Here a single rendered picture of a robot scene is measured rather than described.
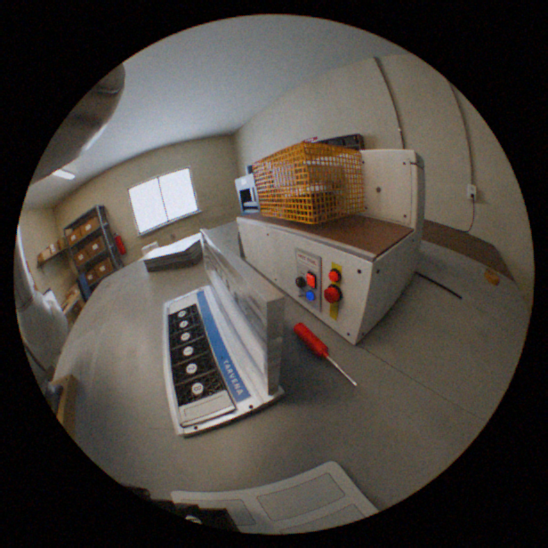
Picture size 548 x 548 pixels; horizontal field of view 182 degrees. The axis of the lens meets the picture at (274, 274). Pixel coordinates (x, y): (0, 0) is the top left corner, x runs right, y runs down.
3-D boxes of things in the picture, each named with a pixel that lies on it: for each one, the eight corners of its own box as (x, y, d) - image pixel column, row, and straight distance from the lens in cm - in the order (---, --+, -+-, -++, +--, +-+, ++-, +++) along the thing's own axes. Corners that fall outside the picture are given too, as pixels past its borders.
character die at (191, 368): (173, 369, 40) (170, 366, 39) (212, 354, 37) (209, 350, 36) (176, 388, 37) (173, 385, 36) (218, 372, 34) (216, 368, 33)
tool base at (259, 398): (166, 309, 64) (161, 301, 62) (217, 286, 61) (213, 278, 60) (183, 437, 36) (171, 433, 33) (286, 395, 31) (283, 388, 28)
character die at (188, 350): (172, 353, 43) (169, 350, 42) (206, 338, 41) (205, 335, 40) (173, 369, 40) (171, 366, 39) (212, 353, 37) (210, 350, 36)
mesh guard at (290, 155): (261, 214, 53) (252, 162, 52) (310, 204, 64) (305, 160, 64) (313, 224, 34) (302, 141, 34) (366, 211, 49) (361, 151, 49)
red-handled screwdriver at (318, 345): (293, 333, 38) (292, 325, 36) (302, 327, 39) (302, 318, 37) (348, 392, 32) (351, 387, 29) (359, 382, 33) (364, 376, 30)
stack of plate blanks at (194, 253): (148, 272, 117) (141, 258, 115) (159, 262, 125) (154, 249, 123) (195, 265, 90) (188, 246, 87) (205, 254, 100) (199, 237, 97)
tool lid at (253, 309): (200, 229, 55) (205, 228, 55) (206, 284, 60) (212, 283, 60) (266, 301, 13) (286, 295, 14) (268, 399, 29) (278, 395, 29)
